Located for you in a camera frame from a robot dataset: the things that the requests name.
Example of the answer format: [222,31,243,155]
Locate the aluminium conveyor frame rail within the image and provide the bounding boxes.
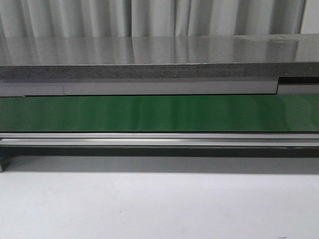
[0,132,319,148]

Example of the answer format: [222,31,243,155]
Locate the grey pleated curtain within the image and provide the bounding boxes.
[0,0,306,37]

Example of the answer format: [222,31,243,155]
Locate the grey metal back rail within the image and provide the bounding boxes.
[0,77,319,96]

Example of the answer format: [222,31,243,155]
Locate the grey stone counter slab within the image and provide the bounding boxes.
[0,34,319,80]

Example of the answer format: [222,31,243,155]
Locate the green conveyor belt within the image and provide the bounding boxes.
[0,95,319,132]

